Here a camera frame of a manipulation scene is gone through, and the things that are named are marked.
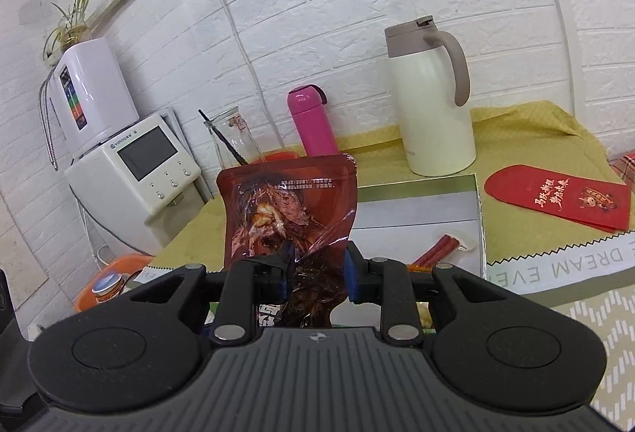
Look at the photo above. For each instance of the potted green plant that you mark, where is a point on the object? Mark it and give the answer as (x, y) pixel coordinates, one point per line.
(71, 29)

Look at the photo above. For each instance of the red sausage sticks packet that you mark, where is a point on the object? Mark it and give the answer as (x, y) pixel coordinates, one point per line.
(442, 250)

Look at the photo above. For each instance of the cream thermos jug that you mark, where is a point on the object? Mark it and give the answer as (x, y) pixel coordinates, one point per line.
(431, 89)

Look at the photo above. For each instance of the dark red meat pouch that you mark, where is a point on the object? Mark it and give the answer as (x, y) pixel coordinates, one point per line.
(309, 203)

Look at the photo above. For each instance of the white water purifier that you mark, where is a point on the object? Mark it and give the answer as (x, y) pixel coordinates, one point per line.
(90, 97)

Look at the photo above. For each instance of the black chopsticks pair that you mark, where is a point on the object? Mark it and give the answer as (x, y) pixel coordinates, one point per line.
(215, 131)

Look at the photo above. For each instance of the pink thermos bottle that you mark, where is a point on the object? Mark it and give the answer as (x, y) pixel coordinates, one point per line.
(307, 106)

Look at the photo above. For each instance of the red plastic basket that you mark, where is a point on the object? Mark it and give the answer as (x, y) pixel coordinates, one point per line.
(275, 156)

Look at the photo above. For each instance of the orange plastic basin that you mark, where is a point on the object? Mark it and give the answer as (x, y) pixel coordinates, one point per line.
(128, 266)

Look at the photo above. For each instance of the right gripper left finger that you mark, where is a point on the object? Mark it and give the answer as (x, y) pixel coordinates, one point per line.
(262, 280)

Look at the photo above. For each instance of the stacked snack cups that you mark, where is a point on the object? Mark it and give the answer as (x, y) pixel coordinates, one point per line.
(107, 286)

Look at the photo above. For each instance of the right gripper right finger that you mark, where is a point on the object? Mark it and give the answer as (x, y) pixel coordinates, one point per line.
(386, 283)

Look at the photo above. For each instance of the plaid checkered blanket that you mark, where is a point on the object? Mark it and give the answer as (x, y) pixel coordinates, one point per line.
(624, 167)

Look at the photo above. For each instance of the green cardboard box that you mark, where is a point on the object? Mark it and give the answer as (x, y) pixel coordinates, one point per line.
(398, 220)

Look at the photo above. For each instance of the yellow green tablecloth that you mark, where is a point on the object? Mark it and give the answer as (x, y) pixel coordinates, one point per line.
(540, 134)

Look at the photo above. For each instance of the white water dispenser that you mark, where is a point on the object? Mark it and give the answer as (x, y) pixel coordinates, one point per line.
(139, 188)

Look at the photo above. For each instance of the clear glass carafe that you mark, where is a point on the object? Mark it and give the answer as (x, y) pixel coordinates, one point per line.
(231, 123)

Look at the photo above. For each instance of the red envelope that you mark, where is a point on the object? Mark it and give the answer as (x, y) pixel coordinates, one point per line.
(594, 203)

